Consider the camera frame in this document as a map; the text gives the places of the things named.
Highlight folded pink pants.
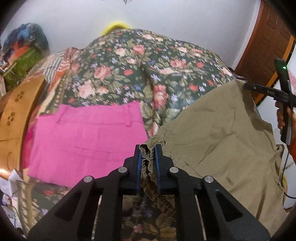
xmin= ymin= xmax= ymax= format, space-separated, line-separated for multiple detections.
xmin=28 ymin=101 xmax=147 ymax=187

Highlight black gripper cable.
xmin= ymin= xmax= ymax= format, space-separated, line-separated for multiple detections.
xmin=279 ymin=144 xmax=296 ymax=200

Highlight yellow pillow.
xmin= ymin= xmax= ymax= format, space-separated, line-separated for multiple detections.
xmin=100 ymin=21 xmax=131 ymax=36

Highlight brown wooden door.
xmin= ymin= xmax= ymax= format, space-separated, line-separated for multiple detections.
xmin=234 ymin=0 xmax=296 ymax=105

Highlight pile of colourful clothes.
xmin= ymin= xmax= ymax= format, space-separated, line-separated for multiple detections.
xmin=1 ymin=23 xmax=50 ymax=91

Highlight person's right hand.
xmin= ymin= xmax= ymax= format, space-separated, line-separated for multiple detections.
xmin=275 ymin=101 xmax=295 ymax=130

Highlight brown cardboard box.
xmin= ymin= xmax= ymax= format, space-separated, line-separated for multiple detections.
xmin=1 ymin=75 xmax=45 ymax=180

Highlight striped patchwork blanket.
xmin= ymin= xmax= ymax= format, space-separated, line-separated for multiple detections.
xmin=28 ymin=47 xmax=82 ymax=117

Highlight olive khaki pants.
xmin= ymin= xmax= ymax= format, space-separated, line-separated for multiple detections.
xmin=140 ymin=80 xmax=286 ymax=234

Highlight dark floral bedspread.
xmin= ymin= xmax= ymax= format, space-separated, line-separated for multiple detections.
xmin=17 ymin=29 xmax=243 ymax=241

